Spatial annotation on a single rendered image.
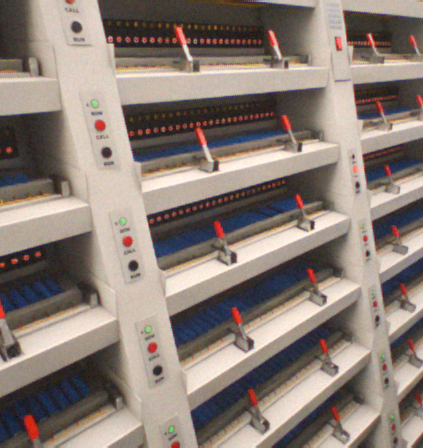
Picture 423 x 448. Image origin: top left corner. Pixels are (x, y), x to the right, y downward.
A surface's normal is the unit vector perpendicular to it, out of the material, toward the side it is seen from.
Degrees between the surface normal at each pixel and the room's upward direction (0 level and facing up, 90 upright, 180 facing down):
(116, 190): 90
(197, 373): 19
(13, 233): 109
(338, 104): 90
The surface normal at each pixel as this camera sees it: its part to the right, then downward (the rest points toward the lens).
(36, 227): 0.66, 0.31
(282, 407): 0.02, -0.91
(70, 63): 0.64, 0.00
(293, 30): -0.75, 0.25
